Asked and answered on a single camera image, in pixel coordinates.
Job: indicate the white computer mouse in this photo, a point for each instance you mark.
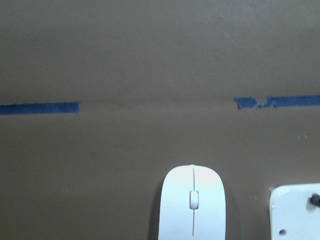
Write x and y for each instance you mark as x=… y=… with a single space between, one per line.
x=192 y=205

